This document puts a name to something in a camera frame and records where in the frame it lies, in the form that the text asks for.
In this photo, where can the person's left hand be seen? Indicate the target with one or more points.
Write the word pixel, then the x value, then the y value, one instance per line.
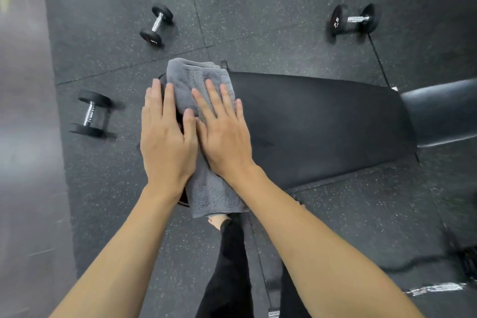
pixel 167 142

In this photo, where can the person's right hand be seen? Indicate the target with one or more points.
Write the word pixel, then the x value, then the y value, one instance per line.
pixel 223 139

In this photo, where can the grey towel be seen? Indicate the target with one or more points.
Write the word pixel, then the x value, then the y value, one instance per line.
pixel 193 79

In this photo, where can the black padded gym bench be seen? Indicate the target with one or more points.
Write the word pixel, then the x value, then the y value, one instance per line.
pixel 316 124

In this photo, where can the person's left forearm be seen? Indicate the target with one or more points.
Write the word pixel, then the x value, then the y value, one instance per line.
pixel 119 265

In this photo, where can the person's right forearm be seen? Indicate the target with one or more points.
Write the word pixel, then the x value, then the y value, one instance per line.
pixel 316 254

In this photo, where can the person's left foot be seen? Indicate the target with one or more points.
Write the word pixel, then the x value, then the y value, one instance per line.
pixel 218 221

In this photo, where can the person's foot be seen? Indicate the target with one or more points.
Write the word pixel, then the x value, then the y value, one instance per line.
pixel 301 206
pixel 218 221

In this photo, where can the person's right foot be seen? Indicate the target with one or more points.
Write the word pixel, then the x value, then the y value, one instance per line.
pixel 301 206

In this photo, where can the black trousers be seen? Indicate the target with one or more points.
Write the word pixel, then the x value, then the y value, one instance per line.
pixel 227 273

